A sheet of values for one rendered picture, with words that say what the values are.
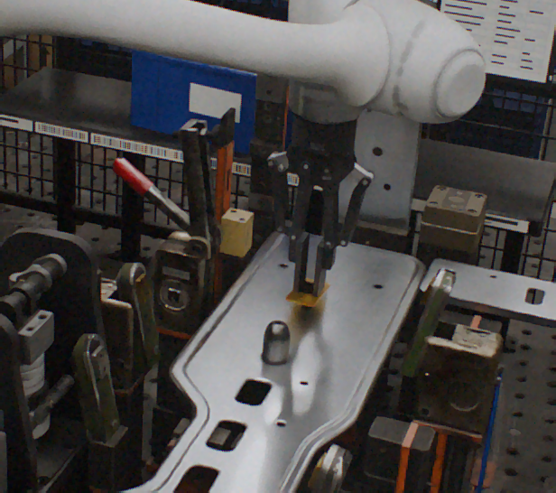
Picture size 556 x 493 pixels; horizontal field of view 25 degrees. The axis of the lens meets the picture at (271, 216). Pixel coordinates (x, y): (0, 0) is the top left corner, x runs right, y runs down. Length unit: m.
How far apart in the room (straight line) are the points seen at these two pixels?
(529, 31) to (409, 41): 0.73
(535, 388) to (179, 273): 0.70
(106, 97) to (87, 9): 0.88
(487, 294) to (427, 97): 0.49
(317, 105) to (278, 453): 0.39
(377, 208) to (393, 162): 0.08
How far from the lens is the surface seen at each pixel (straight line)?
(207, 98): 1.91
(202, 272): 1.58
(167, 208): 1.58
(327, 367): 1.46
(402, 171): 1.76
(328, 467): 1.16
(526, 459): 1.89
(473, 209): 1.75
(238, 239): 1.64
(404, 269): 1.69
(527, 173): 1.96
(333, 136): 1.44
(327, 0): 1.36
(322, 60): 1.22
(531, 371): 2.09
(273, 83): 1.79
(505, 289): 1.68
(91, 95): 2.11
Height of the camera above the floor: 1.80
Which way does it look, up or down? 26 degrees down
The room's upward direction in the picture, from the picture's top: 5 degrees clockwise
